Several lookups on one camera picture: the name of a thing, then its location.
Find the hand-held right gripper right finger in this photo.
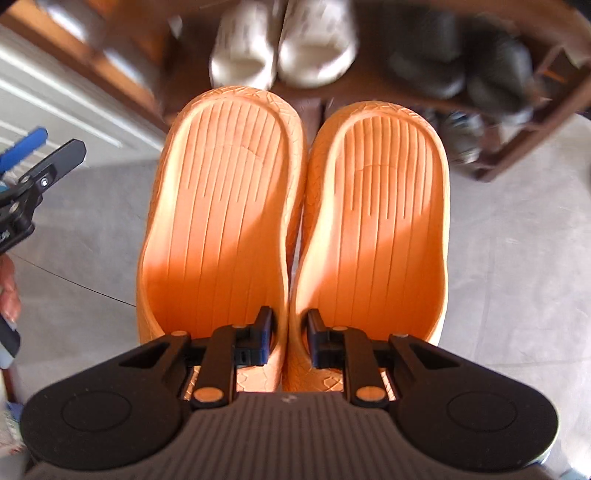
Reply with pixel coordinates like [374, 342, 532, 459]
[307, 308, 462, 409]

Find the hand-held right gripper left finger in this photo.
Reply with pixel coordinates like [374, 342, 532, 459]
[117, 305, 273, 409]

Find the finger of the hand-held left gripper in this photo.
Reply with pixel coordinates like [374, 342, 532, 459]
[0, 128, 48, 169]
[0, 139, 88, 217]

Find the orange rubber slipper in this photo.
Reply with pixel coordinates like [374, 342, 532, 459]
[136, 85, 309, 402]
[281, 100, 450, 393]

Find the white rubber slipper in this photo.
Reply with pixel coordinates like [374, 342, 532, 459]
[277, 0, 360, 88]
[209, 0, 282, 90]

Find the grey lace-up sneaker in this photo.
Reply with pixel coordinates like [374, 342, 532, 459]
[438, 111, 485, 164]

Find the dark grey rubber slipper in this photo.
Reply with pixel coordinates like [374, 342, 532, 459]
[466, 32, 536, 116]
[385, 9, 466, 100]

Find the wooden shoe rack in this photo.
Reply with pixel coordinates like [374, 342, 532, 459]
[0, 0, 591, 183]

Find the person's left hand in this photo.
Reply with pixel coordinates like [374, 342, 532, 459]
[0, 255, 22, 324]

